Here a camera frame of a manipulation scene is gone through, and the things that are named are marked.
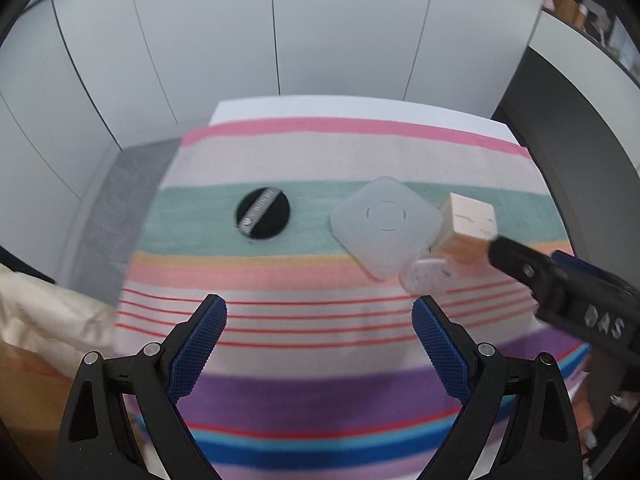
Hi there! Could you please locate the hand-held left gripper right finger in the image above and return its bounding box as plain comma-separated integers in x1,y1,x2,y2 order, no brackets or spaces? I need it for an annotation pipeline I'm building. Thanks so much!
410,295,583,480

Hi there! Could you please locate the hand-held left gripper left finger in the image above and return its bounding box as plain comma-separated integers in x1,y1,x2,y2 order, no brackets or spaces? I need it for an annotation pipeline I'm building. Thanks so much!
56,294,228,480

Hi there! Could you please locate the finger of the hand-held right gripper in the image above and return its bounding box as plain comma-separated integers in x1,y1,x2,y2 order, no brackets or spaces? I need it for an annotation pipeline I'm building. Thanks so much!
550,250,636,293
487,236,566,311

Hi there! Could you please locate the beige small carton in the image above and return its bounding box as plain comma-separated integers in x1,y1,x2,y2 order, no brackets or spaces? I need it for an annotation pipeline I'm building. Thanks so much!
434,192,498,266

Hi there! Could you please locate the brown cardboard box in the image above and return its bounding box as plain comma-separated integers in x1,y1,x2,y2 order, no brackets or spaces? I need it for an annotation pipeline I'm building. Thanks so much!
0,340,146,461

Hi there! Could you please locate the person's right hand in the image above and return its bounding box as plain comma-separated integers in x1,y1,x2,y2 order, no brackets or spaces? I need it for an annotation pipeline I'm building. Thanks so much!
570,355,601,466

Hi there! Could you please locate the striped colourful cloth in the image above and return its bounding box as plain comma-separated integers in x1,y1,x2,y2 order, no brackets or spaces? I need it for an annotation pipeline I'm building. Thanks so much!
115,116,593,480

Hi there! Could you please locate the translucent square case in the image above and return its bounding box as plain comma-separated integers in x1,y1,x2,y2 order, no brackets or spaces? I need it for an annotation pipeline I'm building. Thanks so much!
329,176,445,282

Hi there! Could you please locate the black round disc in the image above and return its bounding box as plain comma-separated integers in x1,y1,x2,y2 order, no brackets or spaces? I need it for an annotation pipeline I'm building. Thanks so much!
235,186,291,241

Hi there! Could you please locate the cream puffer jacket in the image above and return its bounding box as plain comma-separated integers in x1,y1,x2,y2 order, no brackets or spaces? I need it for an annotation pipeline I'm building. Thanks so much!
0,260,121,356

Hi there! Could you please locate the dark grey partition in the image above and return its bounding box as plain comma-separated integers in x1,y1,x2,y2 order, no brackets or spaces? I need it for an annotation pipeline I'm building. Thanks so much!
492,10,640,281

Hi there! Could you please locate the cluttered shelf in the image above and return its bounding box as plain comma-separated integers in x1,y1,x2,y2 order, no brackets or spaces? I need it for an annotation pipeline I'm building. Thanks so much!
542,0,640,86

